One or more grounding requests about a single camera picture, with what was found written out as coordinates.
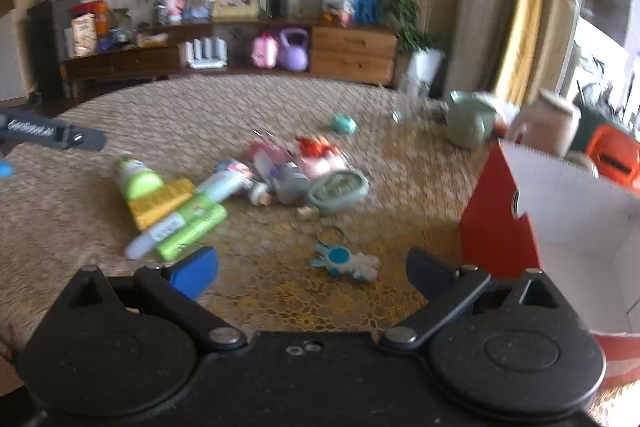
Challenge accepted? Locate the yellow box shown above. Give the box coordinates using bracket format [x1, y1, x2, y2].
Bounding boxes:
[127, 178, 195, 231]

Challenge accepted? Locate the white green bunny tube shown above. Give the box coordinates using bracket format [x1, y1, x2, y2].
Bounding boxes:
[125, 161, 252, 260]

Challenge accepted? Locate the blue white astronaut keychain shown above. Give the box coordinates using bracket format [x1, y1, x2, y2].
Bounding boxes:
[310, 244, 380, 283]

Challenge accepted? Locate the green lid toothpick jar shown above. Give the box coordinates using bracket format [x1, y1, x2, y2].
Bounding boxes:
[114, 156, 165, 200]

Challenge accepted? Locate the clear bottle silver cap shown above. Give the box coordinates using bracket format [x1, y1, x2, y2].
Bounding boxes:
[250, 142, 310, 205]

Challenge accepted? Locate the pink heart shaped box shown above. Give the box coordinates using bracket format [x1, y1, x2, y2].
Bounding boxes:
[294, 152, 348, 180]

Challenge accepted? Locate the red orange toy figure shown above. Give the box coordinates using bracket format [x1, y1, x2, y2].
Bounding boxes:
[295, 135, 341, 158]

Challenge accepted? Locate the red white cardboard box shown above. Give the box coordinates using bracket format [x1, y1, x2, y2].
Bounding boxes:
[460, 141, 639, 387]

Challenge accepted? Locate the green ceramic mug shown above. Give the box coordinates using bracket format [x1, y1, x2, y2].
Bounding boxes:
[446, 91, 497, 150]

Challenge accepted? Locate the clear drinking glass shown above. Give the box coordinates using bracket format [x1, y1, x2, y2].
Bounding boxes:
[392, 74, 431, 124]

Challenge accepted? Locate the white wifi router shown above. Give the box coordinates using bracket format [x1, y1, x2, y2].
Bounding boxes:
[184, 37, 228, 70]

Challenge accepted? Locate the yellow curtain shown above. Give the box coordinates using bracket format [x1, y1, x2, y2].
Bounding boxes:
[494, 0, 544, 105]

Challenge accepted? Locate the wooden media sideboard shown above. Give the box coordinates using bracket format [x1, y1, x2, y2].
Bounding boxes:
[60, 18, 398, 86]

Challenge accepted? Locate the purple kettlebell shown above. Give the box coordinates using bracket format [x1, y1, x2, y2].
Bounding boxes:
[277, 27, 309, 72]

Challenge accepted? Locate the black speaker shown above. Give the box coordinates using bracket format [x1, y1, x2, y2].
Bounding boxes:
[269, 0, 290, 20]

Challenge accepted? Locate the blue plastic basket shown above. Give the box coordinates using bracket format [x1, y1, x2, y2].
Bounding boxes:
[355, 0, 382, 25]

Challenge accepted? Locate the picture frame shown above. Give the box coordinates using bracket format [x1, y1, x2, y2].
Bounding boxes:
[212, 0, 260, 20]

